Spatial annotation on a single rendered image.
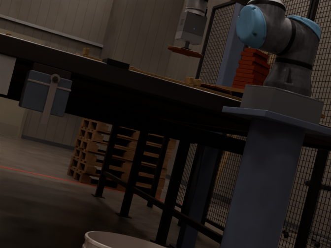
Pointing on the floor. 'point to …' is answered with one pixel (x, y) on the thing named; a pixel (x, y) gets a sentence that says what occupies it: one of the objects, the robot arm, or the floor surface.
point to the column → (265, 177)
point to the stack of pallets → (117, 157)
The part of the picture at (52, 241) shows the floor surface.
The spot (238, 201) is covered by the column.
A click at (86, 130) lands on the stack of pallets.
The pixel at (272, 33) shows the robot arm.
